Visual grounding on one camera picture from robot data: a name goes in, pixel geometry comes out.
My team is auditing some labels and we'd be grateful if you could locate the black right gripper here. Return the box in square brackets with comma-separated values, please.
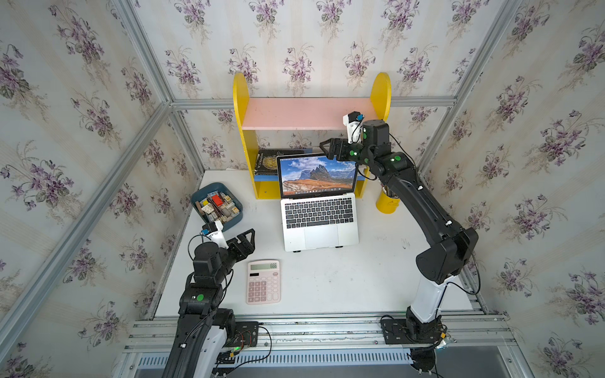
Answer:
[317, 137, 374, 168]

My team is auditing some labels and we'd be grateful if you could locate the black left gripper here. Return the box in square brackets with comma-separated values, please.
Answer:
[210, 230, 256, 288]

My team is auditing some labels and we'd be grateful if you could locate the silver laptop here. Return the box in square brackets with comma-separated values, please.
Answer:
[277, 154, 359, 253]

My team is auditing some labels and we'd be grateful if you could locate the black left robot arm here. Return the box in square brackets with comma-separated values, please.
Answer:
[162, 228, 255, 377]

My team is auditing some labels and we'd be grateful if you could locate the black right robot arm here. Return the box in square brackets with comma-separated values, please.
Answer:
[319, 120, 478, 344]

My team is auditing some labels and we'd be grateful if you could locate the pink calculator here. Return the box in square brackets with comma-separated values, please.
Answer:
[246, 260, 281, 305]

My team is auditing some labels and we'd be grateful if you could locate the teal bin of blocks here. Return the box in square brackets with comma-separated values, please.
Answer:
[191, 183, 244, 231]

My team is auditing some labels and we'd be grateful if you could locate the black book gold emblem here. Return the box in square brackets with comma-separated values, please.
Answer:
[254, 148, 312, 176]

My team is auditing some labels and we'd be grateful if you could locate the yellow pencil cup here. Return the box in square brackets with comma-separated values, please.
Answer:
[376, 186, 400, 214]

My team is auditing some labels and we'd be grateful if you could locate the yellow pink blue shelf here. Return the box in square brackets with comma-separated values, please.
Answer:
[233, 72, 392, 199]

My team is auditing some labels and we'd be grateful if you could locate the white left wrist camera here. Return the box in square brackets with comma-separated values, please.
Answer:
[201, 220, 228, 249]

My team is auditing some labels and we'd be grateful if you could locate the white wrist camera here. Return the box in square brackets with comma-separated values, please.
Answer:
[201, 220, 228, 249]
[343, 111, 364, 144]

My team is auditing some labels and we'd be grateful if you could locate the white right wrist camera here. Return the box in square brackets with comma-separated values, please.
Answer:
[343, 111, 364, 144]

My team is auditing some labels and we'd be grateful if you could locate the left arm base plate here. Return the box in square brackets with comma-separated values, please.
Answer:
[213, 321, 260, 348]

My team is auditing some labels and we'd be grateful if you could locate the aluminium mounting rail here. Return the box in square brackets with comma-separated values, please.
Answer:
[113, 311, 533, 377]

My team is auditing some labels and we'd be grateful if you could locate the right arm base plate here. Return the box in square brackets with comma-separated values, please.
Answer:
[379, 315, 447, 347]

